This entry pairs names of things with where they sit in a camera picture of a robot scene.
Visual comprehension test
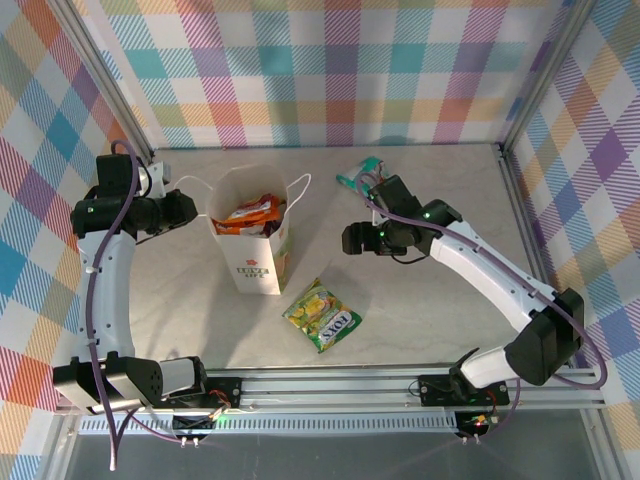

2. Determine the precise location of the small black controller box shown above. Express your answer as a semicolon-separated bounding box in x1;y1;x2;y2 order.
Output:
455;410;496;437
172;413;220;437

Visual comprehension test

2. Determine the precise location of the aluminium side rail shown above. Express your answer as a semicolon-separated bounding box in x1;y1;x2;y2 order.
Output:
492;142;596;371

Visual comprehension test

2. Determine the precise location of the aluminium frame rail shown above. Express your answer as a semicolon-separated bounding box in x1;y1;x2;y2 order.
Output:
53;367;609;417

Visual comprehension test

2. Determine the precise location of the aluminium frame post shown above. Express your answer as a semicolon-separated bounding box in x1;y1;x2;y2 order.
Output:
49;0;155;166
499;0;601;156

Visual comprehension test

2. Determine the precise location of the teal snack packet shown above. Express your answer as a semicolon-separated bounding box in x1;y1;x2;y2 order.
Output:
335;156;389;194

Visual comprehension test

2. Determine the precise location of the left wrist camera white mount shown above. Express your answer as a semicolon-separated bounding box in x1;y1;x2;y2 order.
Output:
140;160;174;196

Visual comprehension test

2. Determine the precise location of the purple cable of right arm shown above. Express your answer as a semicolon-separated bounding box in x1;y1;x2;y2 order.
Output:
355;172;610;444

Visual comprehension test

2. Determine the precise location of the orange Fox's candy bag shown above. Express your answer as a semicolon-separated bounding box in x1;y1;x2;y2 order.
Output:
227;193;287;224

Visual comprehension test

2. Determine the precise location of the white printed paper bag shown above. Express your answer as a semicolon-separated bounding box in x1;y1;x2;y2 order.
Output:
173;164;312;296

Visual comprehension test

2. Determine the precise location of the grey slotted cable duct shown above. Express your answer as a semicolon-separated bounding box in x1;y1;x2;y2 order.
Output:
78;415;462;437

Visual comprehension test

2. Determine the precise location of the red and white wire bundle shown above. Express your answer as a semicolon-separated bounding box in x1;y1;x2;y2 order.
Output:
207;388;261;419

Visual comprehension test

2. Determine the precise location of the black base plate left arm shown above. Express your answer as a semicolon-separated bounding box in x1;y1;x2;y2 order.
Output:
151;375;243;410

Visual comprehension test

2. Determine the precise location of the green Fox's candy bag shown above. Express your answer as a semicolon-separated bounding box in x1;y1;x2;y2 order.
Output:
282;277;362;355

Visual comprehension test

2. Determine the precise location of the black base plate right arm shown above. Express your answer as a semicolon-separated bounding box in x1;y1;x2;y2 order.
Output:
417;372;511;407

